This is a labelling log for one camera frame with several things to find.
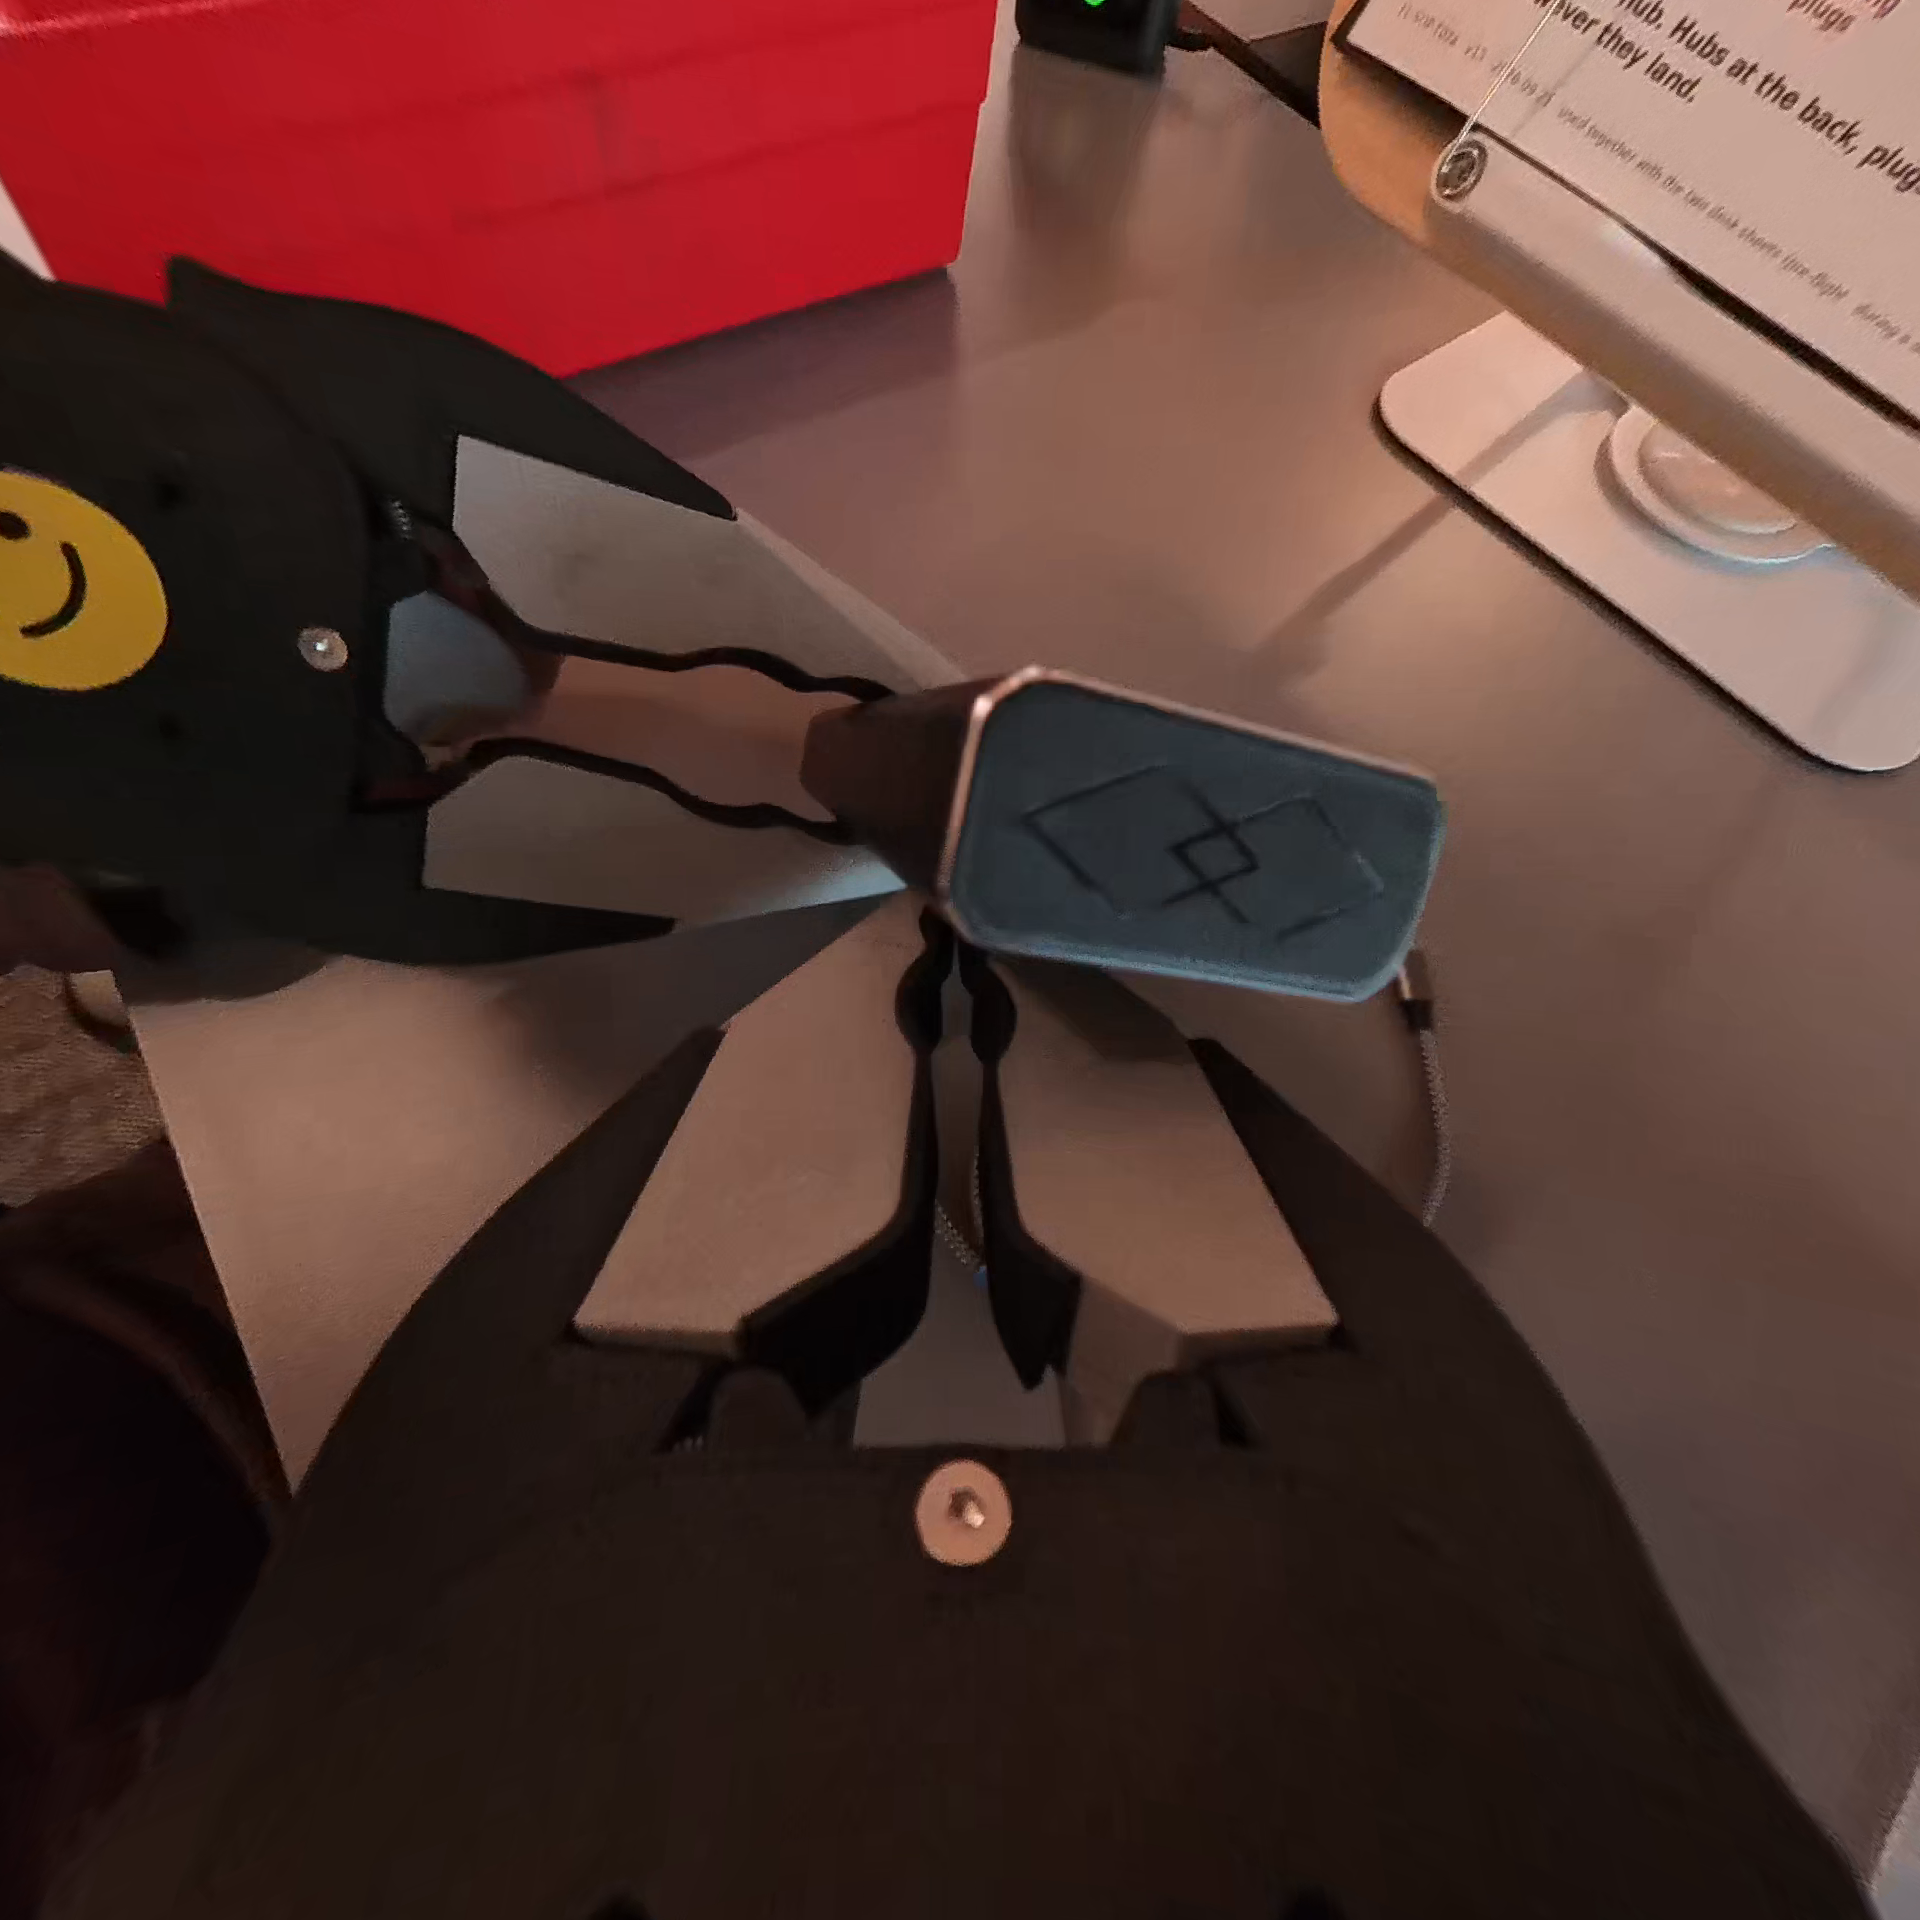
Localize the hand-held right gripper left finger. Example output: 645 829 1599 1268
569 908 950 1415

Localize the braided grey cable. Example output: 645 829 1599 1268
931 945 1460 1291

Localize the black charger cable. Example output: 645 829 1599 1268
1175 0 1326 122

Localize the black charger with display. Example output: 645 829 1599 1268
1015 0 1179 79

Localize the red plastic bin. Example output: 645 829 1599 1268
0 0 999 377

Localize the wooden instruction board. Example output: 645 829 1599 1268
1317 0 1920 557

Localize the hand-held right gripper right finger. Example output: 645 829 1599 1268
957 941 1342 1392

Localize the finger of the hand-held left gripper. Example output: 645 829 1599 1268
386 434 970 741
421 736 916 923

